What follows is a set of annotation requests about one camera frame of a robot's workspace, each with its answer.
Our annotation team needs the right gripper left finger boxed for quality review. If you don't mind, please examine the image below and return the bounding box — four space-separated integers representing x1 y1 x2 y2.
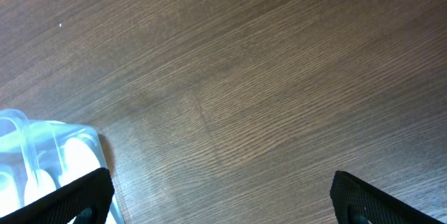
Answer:
1 167 115 224

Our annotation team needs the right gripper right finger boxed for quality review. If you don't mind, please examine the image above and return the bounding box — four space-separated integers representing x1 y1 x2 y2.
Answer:
330 170 442 224

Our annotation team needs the white plastic spoon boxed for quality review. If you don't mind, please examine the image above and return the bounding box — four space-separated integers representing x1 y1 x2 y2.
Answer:
0 171 20 217
24 170 57 205
62 137 101 184

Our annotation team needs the right clear plastic container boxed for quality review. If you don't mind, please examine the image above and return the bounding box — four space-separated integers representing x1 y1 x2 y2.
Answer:
1 117 124 223

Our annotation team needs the clear plastic container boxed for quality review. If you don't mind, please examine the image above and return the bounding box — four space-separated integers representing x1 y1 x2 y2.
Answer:
1 117 124 223
1 109 38 176

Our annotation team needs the left clear plastic container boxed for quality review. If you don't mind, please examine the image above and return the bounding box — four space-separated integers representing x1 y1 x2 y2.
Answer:
1 109 38 176

